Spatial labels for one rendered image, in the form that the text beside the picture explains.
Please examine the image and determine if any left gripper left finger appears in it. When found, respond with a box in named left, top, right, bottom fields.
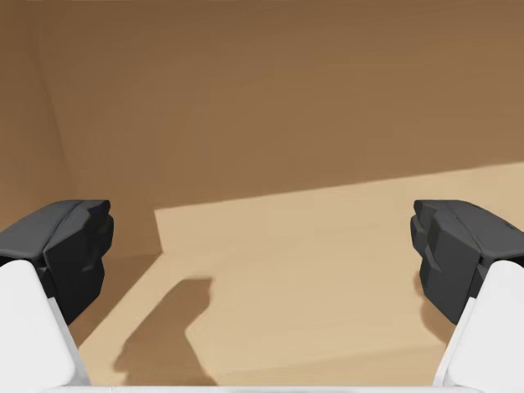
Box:
left=0, top=199, right=115, bottom=388

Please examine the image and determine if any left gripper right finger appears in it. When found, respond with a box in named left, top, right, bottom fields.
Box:
left=410, top=199, right=524, bottom=388

